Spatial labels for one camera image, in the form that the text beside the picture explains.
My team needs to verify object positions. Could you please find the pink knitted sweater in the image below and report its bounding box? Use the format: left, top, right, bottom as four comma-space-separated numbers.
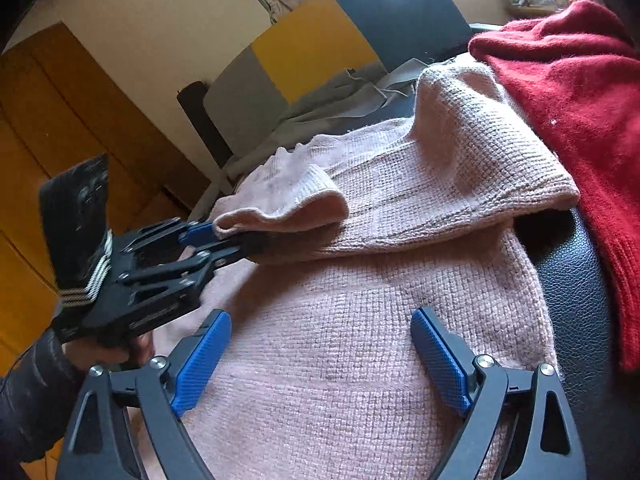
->
155, 54, 579, 479

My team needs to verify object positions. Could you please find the left forearm dark sleeve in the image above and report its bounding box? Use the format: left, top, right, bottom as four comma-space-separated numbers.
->
1, 330, 86, 479

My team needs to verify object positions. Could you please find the person's left hand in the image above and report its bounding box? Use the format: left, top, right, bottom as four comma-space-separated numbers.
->
62, 333, 155, 372

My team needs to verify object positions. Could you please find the grey blanket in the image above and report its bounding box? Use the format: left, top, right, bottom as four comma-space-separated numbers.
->
186, 56, 436, 221

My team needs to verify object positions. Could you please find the grey yellow navy cushion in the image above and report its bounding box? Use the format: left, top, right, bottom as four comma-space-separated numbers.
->
204, 0, 472, 155

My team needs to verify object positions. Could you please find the red knitted sweater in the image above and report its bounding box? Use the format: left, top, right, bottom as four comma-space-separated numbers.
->
469, 0, 639, 373

